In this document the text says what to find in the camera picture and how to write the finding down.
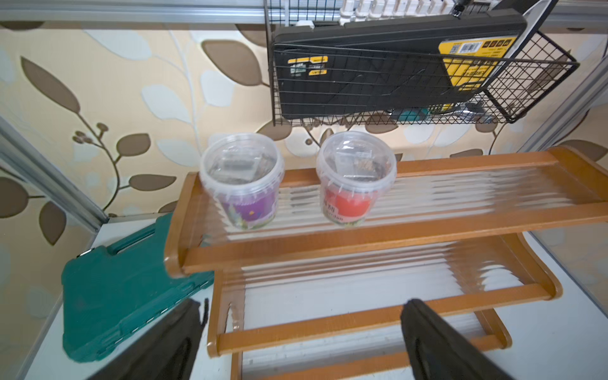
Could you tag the aluminium frame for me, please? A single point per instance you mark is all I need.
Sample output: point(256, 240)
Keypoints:
point(140, 96)

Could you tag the black wire basket back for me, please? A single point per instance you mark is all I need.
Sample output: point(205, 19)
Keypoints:
point(539, 68)

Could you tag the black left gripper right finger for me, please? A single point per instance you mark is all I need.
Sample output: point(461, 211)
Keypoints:
point(438, 351)

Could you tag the black saw handle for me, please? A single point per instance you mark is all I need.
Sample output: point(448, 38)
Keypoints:
point(535, 13)

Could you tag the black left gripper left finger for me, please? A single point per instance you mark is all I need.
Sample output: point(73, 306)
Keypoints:
point(167, 351)

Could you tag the black yellow tool case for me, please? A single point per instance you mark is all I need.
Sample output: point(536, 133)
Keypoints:
point(390, 65)

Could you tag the red label seed cup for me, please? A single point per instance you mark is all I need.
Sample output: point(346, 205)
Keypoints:
point(355, 169)

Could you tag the purple label seed cup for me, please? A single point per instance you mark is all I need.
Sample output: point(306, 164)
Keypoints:
point(243, 173)

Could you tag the green plastic tool case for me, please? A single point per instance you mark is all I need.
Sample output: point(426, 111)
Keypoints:
point(113, 291)

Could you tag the wooden three-tier shelf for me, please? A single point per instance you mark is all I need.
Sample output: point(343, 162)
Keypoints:
point(305, 298)

